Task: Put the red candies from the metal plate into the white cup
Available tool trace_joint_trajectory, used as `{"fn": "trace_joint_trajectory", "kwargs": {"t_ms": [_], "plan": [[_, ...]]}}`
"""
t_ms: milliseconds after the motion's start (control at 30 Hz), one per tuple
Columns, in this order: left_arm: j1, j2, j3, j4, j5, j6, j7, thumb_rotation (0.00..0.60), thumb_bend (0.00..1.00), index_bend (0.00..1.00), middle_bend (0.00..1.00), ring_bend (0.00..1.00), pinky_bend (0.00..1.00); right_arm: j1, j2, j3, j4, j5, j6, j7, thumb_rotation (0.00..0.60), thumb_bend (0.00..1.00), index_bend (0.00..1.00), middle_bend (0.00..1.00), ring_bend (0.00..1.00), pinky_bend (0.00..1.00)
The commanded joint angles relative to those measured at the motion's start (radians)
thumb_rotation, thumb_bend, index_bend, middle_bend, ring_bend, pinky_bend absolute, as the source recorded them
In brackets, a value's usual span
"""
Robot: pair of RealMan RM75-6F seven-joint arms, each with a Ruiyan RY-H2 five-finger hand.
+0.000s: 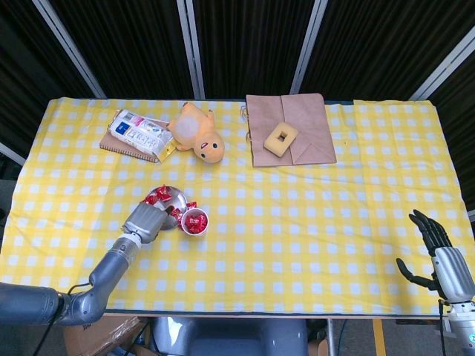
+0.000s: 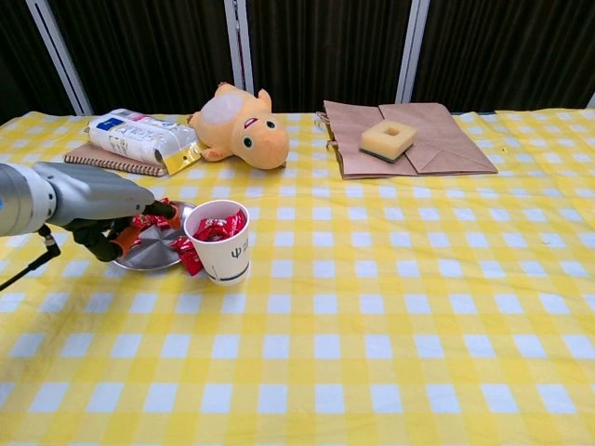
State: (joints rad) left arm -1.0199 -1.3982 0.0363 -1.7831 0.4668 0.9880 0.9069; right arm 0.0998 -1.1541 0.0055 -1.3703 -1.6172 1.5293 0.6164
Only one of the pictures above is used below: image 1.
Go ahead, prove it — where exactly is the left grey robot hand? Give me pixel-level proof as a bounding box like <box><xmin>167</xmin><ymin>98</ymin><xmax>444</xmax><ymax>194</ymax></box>
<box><xmin>122</xmin><ymin>202</ymin><xmax>174</xmax><ymax>244</ymax></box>

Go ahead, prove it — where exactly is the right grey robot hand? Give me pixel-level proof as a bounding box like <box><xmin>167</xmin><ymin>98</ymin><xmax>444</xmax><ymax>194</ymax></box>
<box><xmin>395</xmin><ymin>210</ymin><xmax>475</xmax><ymax>302</ymax></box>

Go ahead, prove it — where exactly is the white paper cup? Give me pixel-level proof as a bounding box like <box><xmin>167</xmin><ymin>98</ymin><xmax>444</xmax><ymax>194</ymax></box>
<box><xmin>179</xmin><ymin>207</ymin><xmax>209</xmax><ymax>235</ymax></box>

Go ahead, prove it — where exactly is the silver metal plate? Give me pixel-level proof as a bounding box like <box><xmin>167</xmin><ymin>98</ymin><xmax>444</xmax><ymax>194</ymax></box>
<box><xmin>145</xmin><ymin>185</ymin><xmax>188</xmax><ymax>231</ymax></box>

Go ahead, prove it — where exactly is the brown spiral notebook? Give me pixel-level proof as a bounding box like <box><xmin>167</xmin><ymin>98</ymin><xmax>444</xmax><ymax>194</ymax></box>
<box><xmin>98</xmin><ymin>118</ymin><xmax>160</xmax><ymax>164</ymax></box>

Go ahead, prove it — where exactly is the white rice bag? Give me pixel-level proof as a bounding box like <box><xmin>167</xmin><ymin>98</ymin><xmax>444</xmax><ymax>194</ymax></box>
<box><xmin>107</xmin><ymin>109</ymin><xmax>175</xmax><ymax>163</ymax></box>

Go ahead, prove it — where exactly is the orange plush toy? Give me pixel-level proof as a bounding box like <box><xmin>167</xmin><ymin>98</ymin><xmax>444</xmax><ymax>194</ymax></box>
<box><xmin>166</xmin><ymin>102</ymin><xmax>226</xmax><ymax>165</ymax></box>

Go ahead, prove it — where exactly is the brown cardboard box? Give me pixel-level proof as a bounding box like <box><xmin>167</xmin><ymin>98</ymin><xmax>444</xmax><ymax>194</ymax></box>
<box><xmin>61</xmin><ymin>317</ymin><xmax>149</xmax><ymax>356</ymax></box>

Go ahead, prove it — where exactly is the metal table leg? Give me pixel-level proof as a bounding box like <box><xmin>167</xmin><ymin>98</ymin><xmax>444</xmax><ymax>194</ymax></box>
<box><xmin>326</xmin><ymin>317</ymin><xmax>335</xmax><ymax>356</ymax></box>

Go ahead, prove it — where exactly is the black pleated curtain panel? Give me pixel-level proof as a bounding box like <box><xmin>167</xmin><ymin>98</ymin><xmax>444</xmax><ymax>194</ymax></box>
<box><xmin>192</xmin><ymin>0</ymin><xmax>316</xmax><ymax>99</ymax></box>
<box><xmin>300</xmin><ymin>0</ymin><xmax>475</xmax><ymax>100</ymax></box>
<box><xmin>50</xmin><ymin>0</ymin><xmax>196</xmax><ymax>99</ymax></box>
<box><xmin>430</xmin><ymin>47</ymin><xmax>475</xmax><ymax>220</ymax></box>
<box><xmin>0</xmin><ymin>0</ymin><xmax>101</xmax><ymax>156</ymax></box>

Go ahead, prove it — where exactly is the grey robot torso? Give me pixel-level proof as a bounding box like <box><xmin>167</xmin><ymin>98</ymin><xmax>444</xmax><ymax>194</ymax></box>
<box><xmin>151</xmin><ymin>317</ymin><xmax>309</xmax><ymax>356</ymax></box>

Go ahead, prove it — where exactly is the yellow square sponge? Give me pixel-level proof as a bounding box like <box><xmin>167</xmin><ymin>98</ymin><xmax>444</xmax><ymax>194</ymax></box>
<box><xmin>263</xmin><ymin>121</ymin><xmax>299</xmax><ymax>156</ymax></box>

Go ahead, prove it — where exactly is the yellow checked tablecloth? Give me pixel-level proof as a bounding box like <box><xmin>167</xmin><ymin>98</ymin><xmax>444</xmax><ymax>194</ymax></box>
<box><xmin>0</xmin><ymin>96</ymin><xmax>475</xmax><ymax>316</ymax></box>

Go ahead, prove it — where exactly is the brown paper bag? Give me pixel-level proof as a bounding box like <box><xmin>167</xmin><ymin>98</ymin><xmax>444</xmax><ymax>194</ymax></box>
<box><xmin>240</xmin><ymin>93</ymin><xmax>338</xmax><ymax>168</ymax></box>

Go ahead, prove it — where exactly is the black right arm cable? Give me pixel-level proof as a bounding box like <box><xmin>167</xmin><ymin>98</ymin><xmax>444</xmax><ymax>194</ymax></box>
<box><xmin>439</xmin><ymin>299</ymin><xmax>446</xmax><ymax>356</ymax></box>

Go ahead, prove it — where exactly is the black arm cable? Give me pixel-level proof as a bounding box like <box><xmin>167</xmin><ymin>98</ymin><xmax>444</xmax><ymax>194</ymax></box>
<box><xmin>66</xmin><ymin>283</ymin><xmax>94</xmax><ymax>297</ymax></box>
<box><xmin>439</xmin><ymin>299</ymin><xmax>446</xmax><ymax>356</ymax></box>

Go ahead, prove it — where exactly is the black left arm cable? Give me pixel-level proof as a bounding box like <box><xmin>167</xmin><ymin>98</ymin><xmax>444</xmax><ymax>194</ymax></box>
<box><xmin>66</xmin><ymin>283</ymin><xmax>94</xmax><ymax>297</ymax></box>

